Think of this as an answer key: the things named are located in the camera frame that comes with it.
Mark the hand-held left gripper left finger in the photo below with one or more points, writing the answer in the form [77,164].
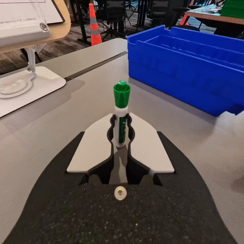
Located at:
[91,148]

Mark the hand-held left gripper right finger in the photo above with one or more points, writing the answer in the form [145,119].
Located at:
[150,148]

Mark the green dry erase marker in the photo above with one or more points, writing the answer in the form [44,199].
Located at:
[122,99]

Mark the blue plastic bin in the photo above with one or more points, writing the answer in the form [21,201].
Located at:
[181,76]

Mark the grey desk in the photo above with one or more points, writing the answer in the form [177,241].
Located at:
[38,143]

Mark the wooden document stand white base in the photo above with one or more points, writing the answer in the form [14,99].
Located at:
[43,82]

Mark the orange traffic cone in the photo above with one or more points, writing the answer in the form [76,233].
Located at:
[183,20]
[94,36]

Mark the black office chair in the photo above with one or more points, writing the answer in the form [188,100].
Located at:
[158,11]
[115,13]

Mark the wooden background table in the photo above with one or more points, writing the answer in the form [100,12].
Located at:
[209,18]

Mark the printed instruction sheet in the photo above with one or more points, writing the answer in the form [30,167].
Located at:
[28,11]

